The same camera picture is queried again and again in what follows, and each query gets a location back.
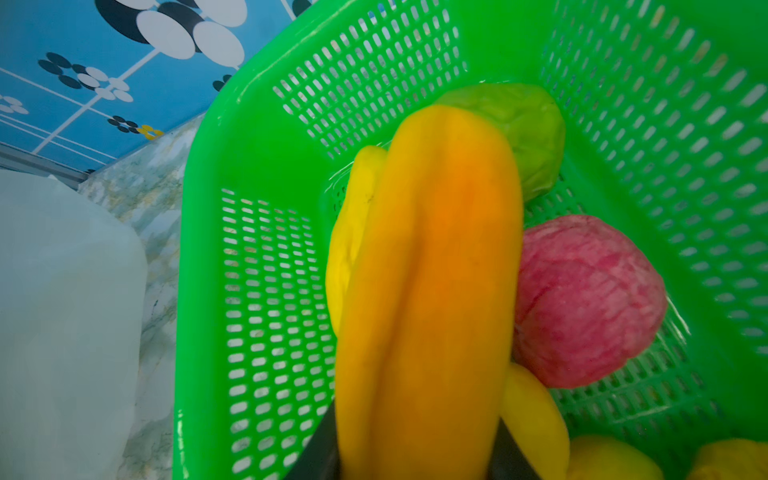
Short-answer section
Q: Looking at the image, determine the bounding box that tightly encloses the green plastic basket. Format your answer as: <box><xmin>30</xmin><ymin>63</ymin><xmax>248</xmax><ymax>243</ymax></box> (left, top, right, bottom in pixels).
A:
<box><xmin>172</xmin><ymin>1</ymin><xmax>767</xmax><ymax>479</ymax></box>

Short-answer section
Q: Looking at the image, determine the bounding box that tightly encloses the left aluminium frame post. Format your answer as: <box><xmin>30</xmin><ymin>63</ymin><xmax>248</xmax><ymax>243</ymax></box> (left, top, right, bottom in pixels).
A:
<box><xmin>0</xmin><ymin>144</ymin><xmax>89</xmax><ymax>190</ymax></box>

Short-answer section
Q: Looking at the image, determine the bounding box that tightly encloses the orange yellow toy fruit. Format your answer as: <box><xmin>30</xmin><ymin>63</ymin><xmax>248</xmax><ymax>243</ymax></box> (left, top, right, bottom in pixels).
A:
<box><xmin>567</xmin><ymin>435</ymin><xmax>664</xmax><ymax>480</ymax></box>

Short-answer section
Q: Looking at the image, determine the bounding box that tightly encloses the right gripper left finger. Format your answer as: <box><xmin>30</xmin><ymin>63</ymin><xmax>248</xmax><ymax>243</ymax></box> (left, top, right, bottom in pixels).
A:
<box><xmin>285</xmin><ymin>401</ymin><xmax>341</xmax><ymax>480</ymax></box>

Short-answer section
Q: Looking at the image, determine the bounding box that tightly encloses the white plastic bag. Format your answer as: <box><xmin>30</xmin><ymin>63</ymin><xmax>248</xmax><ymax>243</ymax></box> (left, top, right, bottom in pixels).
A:
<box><xmin>1</xmin><ymin>171</ymin><xmax>147</xmax><ymax>479</ymax></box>

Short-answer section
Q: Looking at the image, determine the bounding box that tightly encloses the wrinkled yellow toy fruit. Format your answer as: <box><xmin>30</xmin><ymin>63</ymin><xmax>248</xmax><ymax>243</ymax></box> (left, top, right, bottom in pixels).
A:
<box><xmin>687</xmin><ymin>439</ymin><xmax>767</xmax><ymax>480</ymax></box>

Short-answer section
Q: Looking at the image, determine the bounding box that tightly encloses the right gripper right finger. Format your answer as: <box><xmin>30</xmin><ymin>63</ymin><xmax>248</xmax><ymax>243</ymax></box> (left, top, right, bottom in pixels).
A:
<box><xmin>487</xmin><ymin>420</ymin><xmax>540</xmax><ymax>480</ymax></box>

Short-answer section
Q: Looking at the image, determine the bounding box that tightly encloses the long yellow toy mango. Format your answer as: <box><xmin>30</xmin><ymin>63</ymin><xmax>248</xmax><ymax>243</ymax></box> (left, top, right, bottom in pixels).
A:
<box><xmin>325</xmin><ymin>146</ymin><xmax>388</xmax><ymax>336</ymax></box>

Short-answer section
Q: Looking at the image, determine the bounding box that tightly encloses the pink toy fruit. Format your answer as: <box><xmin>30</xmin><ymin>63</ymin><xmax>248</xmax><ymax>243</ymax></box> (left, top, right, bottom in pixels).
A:
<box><xmin>513</xmin><ymin>215</ymin><xmax>667</xmax><ymax>389</ymax></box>

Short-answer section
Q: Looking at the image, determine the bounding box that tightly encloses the green toy fruit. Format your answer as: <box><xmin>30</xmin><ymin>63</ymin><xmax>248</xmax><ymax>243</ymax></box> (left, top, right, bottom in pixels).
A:
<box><xmin>437</xmin><ymin>83</ymin><xmax>566</xmax><ymax>202</ymax></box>

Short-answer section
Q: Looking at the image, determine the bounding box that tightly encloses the yellow orange toy pepper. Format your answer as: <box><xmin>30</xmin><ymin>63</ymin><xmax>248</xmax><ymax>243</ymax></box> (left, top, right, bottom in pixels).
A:
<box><xmin>335</xmin><ymin>105</ymin><xmax>523</xmax><ymax>479</ymax></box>

